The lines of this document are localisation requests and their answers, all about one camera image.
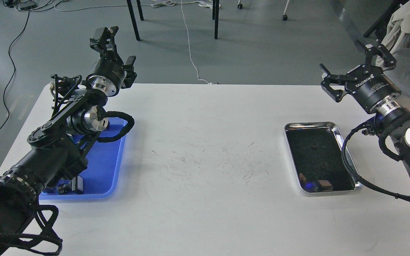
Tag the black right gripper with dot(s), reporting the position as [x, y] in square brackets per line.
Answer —
[369, 88]

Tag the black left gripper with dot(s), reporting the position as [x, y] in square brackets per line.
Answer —
[106, 75]

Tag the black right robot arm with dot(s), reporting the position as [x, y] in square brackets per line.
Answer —
[391, 124]

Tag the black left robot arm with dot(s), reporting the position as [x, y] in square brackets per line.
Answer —
[60, 146]

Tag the black table leg left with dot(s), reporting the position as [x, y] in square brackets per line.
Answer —
[133, 17]

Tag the black table leg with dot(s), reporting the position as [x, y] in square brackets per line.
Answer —
[133, 17]
[215, 16]

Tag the beige cloth on chair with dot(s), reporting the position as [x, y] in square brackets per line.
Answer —
[402, 25]

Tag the shiny metal tray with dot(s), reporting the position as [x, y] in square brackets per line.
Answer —
[312, 180]

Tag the blue plastic tray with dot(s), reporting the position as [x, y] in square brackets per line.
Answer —
[101, 176]

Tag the black table leg right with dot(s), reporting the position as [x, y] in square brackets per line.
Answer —
[215, 16]

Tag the black switch block part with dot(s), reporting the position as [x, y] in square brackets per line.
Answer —
[75, 185]

